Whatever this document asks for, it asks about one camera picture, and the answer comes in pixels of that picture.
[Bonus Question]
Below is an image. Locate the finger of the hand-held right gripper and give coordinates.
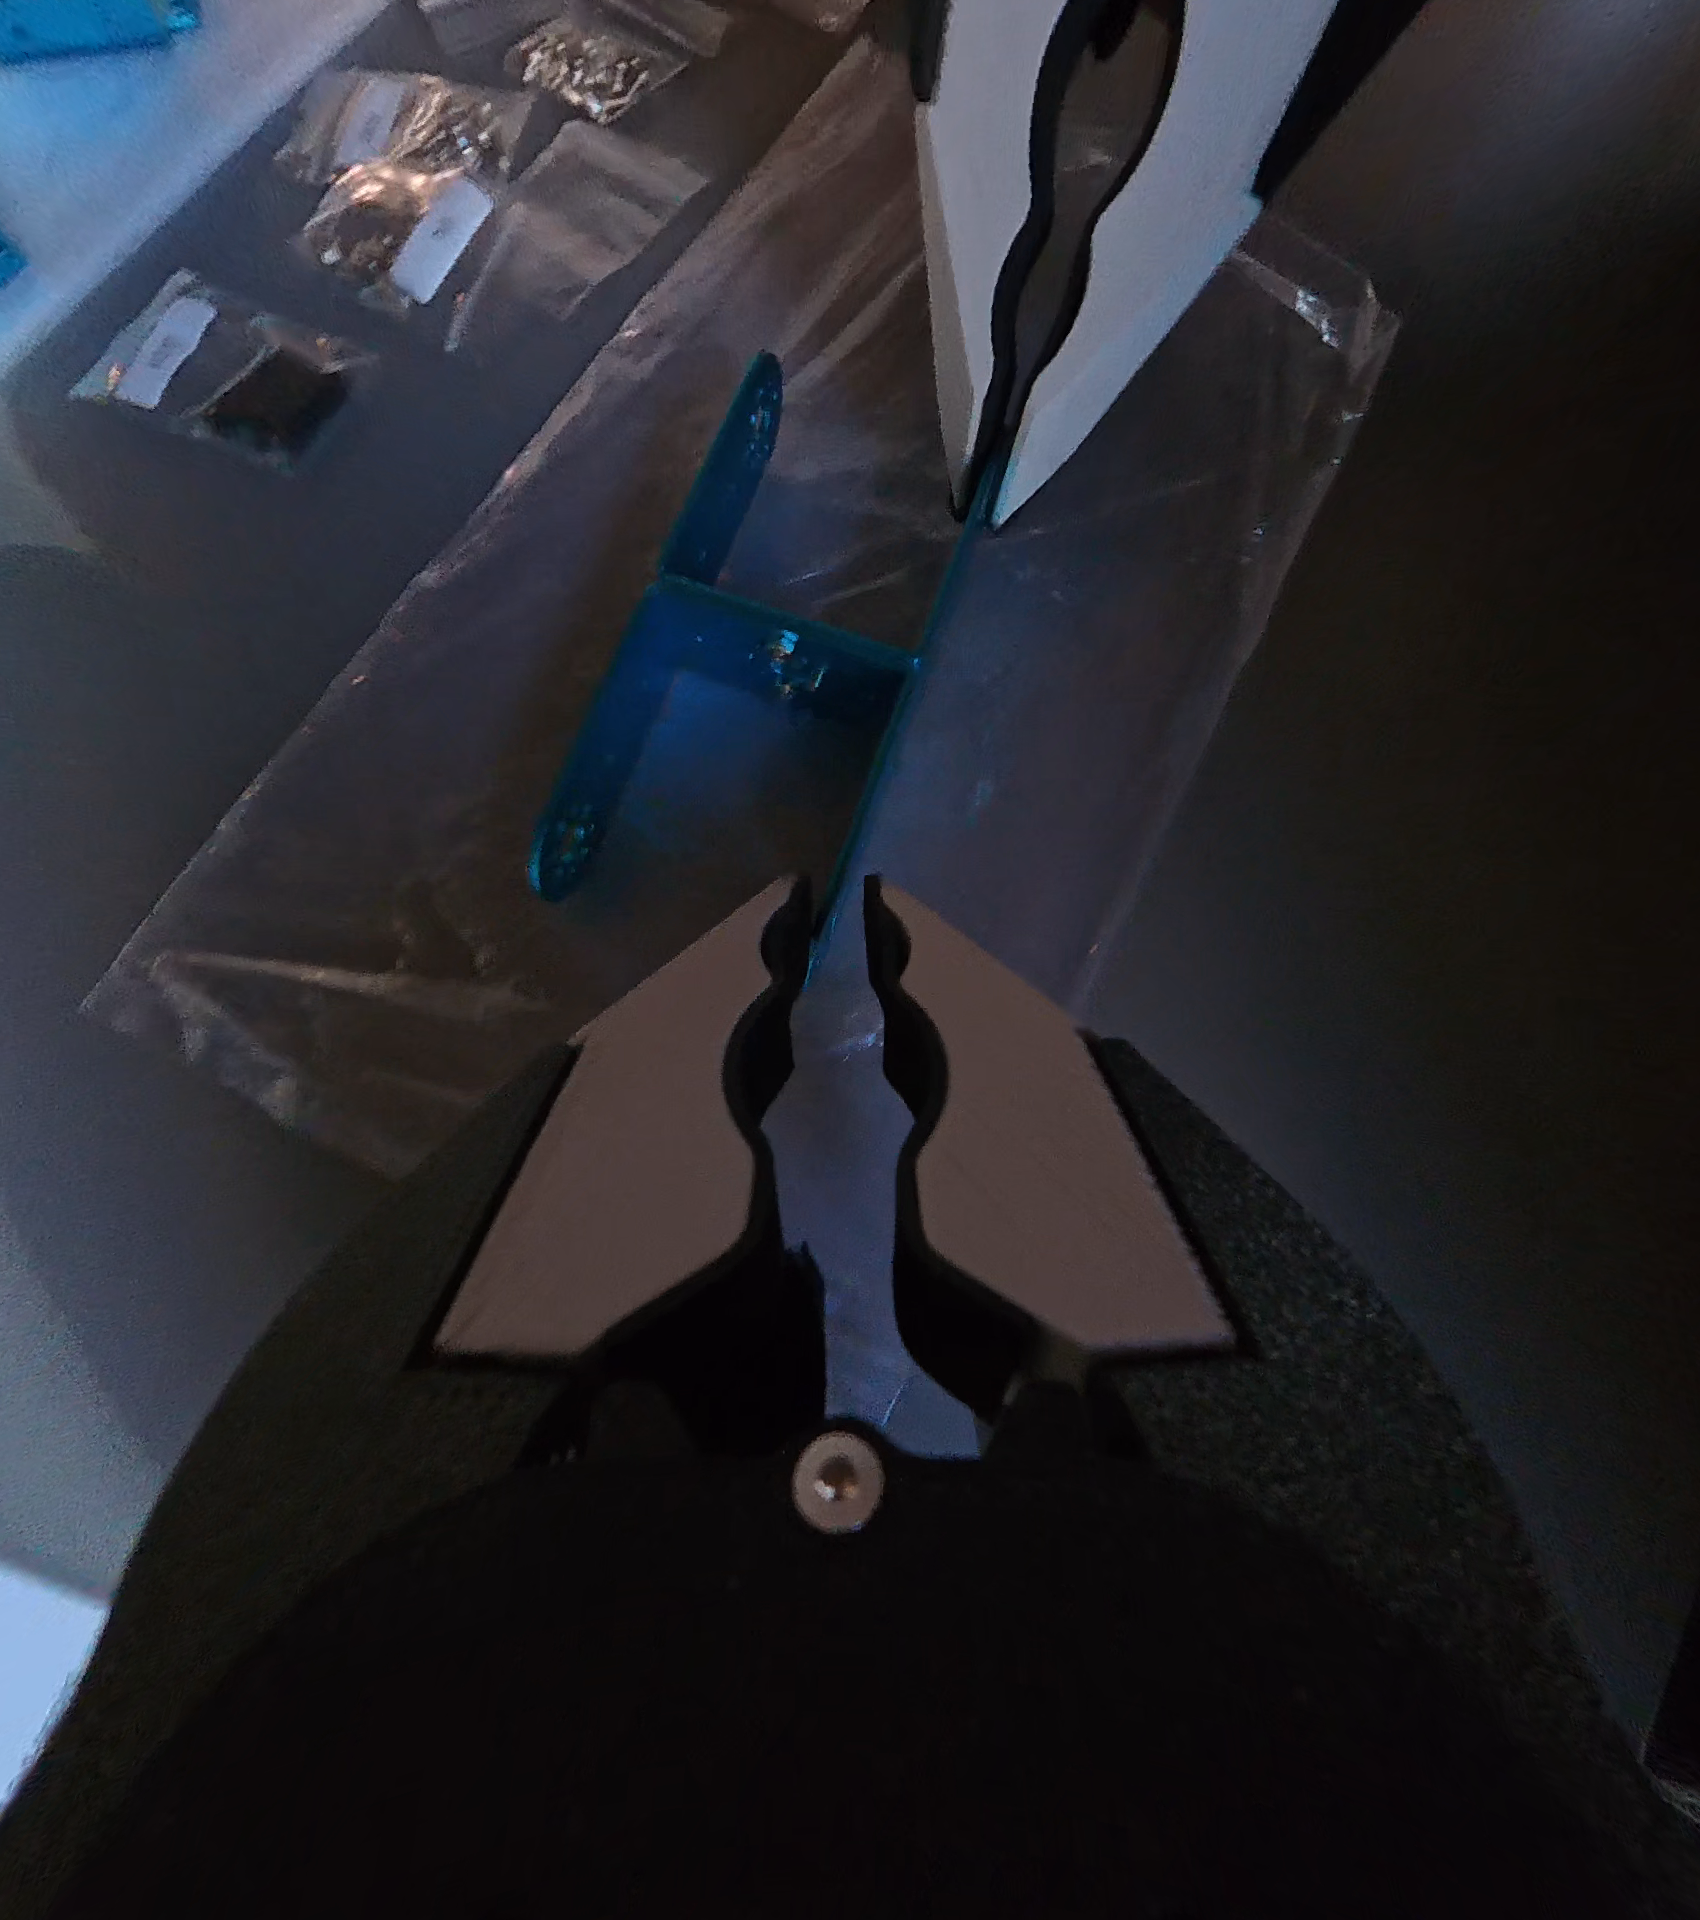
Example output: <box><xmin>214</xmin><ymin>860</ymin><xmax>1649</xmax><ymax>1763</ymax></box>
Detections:
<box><xmin>914</xmin><ymin>0</ymin><xmax>1070</xmax><ymax>520</ymax></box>
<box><xmin>992</xmin><ymin>0</ymin><xmax>1345</xmax><ymax>534</ymax></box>

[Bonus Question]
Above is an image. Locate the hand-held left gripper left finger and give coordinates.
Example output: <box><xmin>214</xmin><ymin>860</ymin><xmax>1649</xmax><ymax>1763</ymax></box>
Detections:
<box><xmin>431</xmin><ymin>873</ymin><xmax>815</xmax><ymax>1364</ymax></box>

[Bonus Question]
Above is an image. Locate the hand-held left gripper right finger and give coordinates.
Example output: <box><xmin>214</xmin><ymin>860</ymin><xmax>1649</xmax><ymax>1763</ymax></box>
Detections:
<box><xmin>862</xmin><ymin>873</ymin><xmax>1243</xmax><ymax>1364</ymax></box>

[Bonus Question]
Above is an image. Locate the blue H-shaped metal bracket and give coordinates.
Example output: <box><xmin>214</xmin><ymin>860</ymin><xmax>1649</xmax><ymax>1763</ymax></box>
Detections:
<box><xmin>526</xmin><ymin>351</ymin><xmax>1011</xmax><ymax>917</ymax></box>

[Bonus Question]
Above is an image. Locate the clear plastic bag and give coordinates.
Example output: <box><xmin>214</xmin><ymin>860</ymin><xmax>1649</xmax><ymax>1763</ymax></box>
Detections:
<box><xmin>84</xmin><ymin>29</ymin><xmax>1401</xmax><ymax>1171</ymax></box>

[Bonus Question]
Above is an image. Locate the group of small zip bags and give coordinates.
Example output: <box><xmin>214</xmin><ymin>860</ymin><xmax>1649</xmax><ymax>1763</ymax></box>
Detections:
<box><xmin>70</xmin><ymin>0</ymin><xmax>732</xmax><ymax>468</ymax></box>

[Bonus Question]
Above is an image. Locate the white foam sheet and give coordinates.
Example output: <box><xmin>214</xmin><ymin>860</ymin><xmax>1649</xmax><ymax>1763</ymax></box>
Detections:
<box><xmin>0</xmin><ymin>0</ymin><xmax>403</xmax><ymax>468</ymax></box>

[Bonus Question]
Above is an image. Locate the blue perforated U bracket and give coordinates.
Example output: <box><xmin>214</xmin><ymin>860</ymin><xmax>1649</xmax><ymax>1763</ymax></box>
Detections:
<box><xmin>0</xmin><ymin>0</ymin><xmax>201</xmax><ymax>62</ymax></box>

